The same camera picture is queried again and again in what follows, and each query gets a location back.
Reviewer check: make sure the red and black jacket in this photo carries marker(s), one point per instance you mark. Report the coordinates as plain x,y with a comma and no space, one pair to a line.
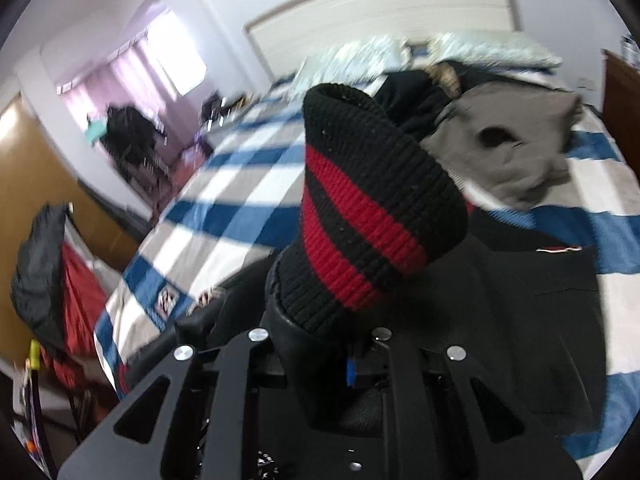
59,290

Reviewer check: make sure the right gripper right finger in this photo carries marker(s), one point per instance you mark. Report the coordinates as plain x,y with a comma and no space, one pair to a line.
444,418

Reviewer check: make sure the pink window curtain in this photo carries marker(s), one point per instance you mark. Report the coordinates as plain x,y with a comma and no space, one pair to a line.
156,71

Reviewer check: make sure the white bed headboard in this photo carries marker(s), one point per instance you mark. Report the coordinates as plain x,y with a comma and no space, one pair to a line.
284,36

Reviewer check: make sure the brown wooden dresser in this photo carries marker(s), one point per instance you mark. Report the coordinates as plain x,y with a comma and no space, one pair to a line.
621,106

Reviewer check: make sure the wooden door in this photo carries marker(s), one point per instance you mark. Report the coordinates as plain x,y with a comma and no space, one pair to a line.
32,175

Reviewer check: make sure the black clothes on chair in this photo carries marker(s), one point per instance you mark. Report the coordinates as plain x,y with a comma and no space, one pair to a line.
130,136

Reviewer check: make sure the light green pillow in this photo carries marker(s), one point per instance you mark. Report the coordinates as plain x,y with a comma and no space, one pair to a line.
364,60

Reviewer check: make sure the black red-striped knit sweater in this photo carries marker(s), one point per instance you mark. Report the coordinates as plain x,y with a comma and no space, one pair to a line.
386,240

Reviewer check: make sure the grey-brown garment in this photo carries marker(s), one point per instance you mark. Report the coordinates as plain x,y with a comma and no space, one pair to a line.
509,138

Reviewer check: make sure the blue white checked bedspread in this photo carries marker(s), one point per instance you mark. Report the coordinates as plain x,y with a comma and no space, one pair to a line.
244,202

